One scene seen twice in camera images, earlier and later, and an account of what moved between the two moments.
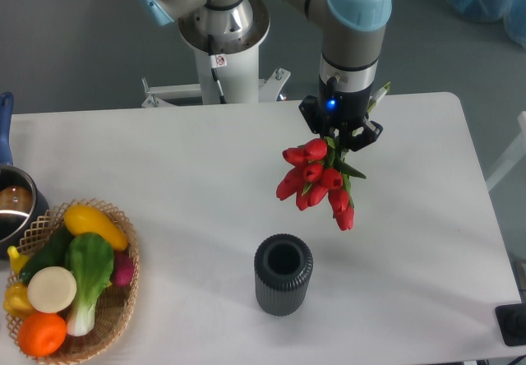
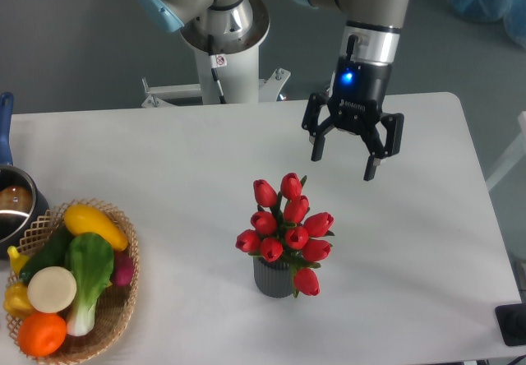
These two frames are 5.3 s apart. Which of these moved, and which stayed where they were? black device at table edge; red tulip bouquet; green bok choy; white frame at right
Moved: red tulip bouquet
Stayed: black device at table edge; white frame at right; green bok choy
